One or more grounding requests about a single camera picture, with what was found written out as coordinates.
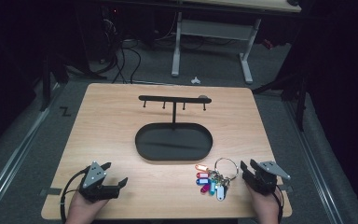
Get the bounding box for person's right hand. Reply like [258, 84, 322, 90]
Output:
[245, 183, 282, 224]

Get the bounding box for black metal stand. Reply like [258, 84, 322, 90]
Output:
[38, 54, 71, 112]
[251, 73, 310, 133]

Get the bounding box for black floor cables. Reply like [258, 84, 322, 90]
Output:
[101, 18, 143, 85]

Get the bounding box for person's left hand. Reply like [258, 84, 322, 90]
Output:
[64, 193, 110, 224]

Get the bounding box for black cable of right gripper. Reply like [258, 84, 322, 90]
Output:
[271, 184, 285, 224]

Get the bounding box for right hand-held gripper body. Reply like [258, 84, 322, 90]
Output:
[242, 160, 292, 197]

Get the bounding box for black key rack with tray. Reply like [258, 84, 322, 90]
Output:
[134, 94, 214, 162]

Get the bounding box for key ring with coloured tags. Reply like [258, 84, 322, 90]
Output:
[194, 156, 240, 203]

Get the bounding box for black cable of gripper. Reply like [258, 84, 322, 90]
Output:
[271, 184, 285, 224]
[60, 167, 91, 224]

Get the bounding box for white metal desk frame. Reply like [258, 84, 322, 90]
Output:
[170, 0, 303, 85]

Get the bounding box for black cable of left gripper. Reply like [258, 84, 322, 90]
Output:
[60, 167, 91, 224]

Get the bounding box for metal floor rail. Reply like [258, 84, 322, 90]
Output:
[0, 106, 50, 217]
[285, 101, 345, 224]

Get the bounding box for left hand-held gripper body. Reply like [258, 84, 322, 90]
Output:
[78, 161, 121, 203]

